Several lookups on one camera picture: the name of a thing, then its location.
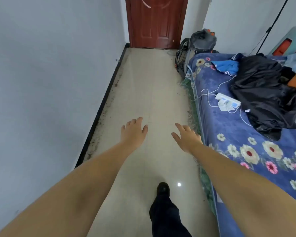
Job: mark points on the person's right hand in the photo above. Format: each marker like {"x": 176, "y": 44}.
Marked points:
{"x": 190, "y": 141}

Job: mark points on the person's left hand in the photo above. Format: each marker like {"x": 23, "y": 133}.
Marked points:
{"x": 133, "y": 135}

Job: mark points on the brown dirt debris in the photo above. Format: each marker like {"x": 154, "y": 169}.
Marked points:
{"x": 98, "y": 125}

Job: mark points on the grey vacuum cleaner orange knobs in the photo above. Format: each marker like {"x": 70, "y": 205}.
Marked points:
{"x": 202, "y": 40}

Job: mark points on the person's left forearm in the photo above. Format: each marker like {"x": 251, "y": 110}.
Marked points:
{"x": 76, "y": 192}

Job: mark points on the person's right forearm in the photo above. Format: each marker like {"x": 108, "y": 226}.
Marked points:
{"x": 249, "y": 194}

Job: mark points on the person's dark right trouser leg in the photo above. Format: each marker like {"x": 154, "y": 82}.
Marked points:
{"x": 166, "y": 217}

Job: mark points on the black lamp stand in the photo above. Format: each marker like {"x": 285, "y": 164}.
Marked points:
{"x": 273, "y": 22}

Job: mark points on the green lace bed skirt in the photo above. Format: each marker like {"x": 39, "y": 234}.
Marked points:
{"x": 207, "y": 180}

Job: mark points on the black skirting board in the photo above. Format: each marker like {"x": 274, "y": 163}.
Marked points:
{"x": 101, "y": 106}

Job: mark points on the blue floral bed blanket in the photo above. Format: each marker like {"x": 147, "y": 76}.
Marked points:
{"x": 236, "y": 135}

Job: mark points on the white power strip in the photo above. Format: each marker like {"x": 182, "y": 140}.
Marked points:
{"x": 223, "y": 96}

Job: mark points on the blue garment striped collar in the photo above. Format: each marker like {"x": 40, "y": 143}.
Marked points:
{"x": 224, "y": 66}

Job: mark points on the black jacket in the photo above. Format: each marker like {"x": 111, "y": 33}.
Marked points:
{"x": 261, "y": 91}

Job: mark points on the red-brown wooden door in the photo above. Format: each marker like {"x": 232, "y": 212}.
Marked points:
{"x": 155, "y": 22}

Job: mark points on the red plastic stool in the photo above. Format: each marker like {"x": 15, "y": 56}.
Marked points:
{"x": 285, "y": 46}

